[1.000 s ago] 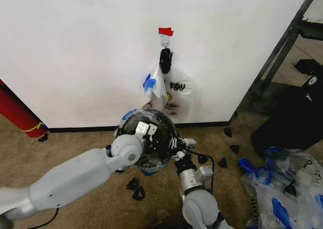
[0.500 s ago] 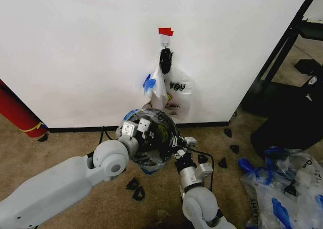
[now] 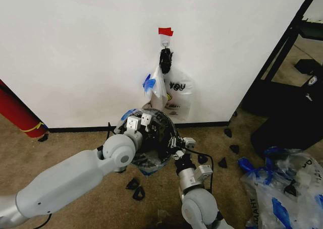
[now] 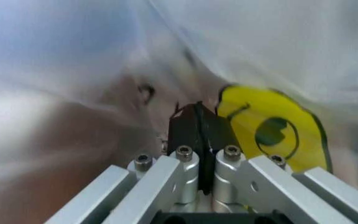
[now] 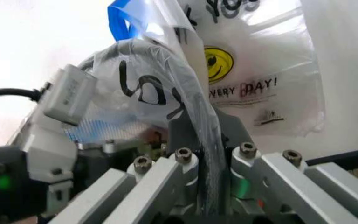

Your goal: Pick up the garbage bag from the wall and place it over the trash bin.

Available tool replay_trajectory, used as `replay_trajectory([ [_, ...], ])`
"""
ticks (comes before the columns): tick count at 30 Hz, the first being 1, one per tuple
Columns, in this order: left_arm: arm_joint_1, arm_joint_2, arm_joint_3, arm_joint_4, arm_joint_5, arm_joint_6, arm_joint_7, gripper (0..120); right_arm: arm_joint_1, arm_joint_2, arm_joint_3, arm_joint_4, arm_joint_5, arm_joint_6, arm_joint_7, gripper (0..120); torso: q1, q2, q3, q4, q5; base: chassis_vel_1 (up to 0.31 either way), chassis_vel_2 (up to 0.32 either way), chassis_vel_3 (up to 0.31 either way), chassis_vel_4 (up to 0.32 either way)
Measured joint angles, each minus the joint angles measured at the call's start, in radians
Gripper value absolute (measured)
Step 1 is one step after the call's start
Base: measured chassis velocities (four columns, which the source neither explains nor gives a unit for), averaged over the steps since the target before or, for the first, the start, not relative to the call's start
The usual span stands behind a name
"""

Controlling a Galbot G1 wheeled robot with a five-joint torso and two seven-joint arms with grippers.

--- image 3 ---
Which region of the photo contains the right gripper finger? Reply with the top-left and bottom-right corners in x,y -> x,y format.
167,136 -> 178,150
173,148 -> 186,161

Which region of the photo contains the black round trash bin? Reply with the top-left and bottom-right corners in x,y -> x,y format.
114,107 -> 181,176

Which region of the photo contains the clear bag with blue tape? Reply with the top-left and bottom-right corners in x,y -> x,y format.
133,152 -> 168,176

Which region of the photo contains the clear printed garbage bag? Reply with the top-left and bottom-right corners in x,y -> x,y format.
140,62 -> 196,122

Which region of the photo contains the black baseboard strip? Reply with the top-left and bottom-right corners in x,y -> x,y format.
47,121 -> 232,134

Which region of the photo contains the blue tape piece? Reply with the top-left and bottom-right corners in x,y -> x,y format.
142,73 -> 157,93

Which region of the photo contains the crumpled clear plastic scrap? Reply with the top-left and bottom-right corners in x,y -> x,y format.
148,208 -> 182,229

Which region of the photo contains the red tape strip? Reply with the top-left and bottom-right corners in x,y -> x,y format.
158,27 -> 175,37

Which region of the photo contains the pile of clear printed bags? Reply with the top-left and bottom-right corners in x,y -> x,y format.
237,146 -> 323,229

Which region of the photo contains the large black container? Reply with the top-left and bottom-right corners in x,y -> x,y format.
249,59 -> 323,159

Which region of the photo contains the red cylinder with yellow band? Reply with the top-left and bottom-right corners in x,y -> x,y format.
0,79 -> 49,139

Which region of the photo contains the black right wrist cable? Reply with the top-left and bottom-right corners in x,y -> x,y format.
185,148 -> 216,192

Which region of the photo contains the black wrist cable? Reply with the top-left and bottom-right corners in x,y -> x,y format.
185,148 -> 216,192
96,122 -> 115,154

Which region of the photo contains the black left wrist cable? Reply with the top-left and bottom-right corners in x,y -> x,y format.
96,122 -> 115,154

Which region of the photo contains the black bag handle bundle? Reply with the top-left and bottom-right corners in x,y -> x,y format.
159,48 -> 175,75

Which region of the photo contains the black metal rack frame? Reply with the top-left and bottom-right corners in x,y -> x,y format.
240,0 -> 323,119

